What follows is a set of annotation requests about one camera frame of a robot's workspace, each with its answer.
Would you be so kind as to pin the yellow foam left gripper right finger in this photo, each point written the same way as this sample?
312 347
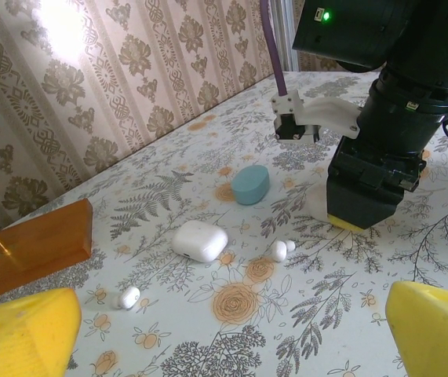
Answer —
439 334

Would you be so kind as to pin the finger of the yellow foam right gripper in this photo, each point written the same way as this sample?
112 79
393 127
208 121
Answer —
365 208

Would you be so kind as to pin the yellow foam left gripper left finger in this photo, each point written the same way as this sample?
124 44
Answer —
15 337

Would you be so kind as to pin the teal earbud charging case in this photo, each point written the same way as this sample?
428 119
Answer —
249 184

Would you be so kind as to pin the white earbud charging case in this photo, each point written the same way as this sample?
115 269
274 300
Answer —
200 241

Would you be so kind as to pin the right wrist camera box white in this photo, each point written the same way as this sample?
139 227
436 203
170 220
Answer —
325 112

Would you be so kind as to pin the aluminium upright frame post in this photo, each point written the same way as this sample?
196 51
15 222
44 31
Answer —
286 23

